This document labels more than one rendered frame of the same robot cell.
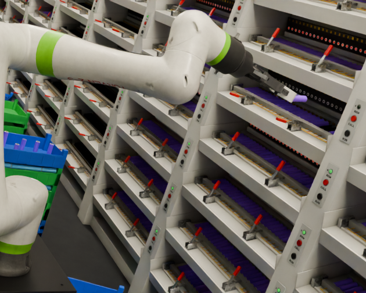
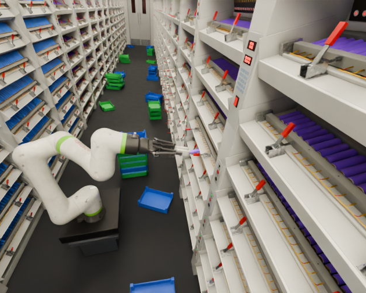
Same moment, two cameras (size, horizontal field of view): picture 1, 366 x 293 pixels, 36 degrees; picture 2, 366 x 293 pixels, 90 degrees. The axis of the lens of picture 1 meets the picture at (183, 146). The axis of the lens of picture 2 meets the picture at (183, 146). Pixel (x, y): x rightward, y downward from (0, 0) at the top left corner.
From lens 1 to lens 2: 1.13 m
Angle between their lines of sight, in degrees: 31
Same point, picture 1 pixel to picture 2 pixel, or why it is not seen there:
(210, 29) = (104, 143)
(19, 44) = (45, 150)
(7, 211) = (68, 214)
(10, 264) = (91, 218)
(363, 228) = not seen: hidden behind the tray
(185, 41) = (93, 152)
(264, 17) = not seen: hidden behind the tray
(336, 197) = (214, 210)
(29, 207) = (83, 205)
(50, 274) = (111, 218)
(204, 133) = (188, 139)
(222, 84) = (190, 117)
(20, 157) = not seen: hidden behind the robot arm
